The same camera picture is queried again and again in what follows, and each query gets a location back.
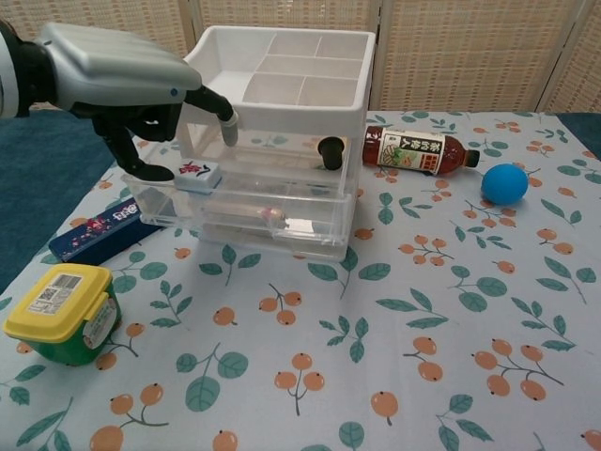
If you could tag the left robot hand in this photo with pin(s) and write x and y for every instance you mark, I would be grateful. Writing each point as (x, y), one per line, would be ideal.
(117, 66)

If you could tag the white mahjong tile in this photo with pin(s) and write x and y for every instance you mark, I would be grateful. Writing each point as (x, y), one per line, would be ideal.
(197, 175)

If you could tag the clear drawer holding pen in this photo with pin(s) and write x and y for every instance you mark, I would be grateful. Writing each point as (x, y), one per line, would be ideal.
(310, 206)

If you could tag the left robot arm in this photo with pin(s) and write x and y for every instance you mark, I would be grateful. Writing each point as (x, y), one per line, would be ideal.
(19, 75)

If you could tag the white plastic drawer organizer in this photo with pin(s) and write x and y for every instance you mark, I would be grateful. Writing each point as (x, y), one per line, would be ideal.
(305, 117)

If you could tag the clear plastic drawer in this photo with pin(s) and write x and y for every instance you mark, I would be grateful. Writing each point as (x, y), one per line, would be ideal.
(263, 248)

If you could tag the navy blue floral box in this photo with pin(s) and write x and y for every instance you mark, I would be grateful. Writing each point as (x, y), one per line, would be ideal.
(94, 237)

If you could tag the wooden pen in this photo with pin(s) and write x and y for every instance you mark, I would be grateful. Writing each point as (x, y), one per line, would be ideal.
(253, 213)

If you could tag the small black cup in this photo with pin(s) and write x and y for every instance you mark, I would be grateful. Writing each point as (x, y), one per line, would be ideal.
(331, 150)

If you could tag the green tub with yellow lid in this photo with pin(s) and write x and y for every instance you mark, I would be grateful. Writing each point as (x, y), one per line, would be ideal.
(56, 305)

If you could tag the brown tea bottle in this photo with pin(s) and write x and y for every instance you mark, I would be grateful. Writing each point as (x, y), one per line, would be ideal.
(413, 152)

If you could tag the woven bamboo folding screen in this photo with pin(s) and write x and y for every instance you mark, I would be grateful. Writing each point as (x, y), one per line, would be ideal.
(469, 56)

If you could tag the floral fruit print tablecloth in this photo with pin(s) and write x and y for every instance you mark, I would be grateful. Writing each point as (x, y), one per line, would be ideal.
(375, 329)

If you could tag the blue ball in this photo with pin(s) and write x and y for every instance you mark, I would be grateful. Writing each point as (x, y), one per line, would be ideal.
(504, 184)

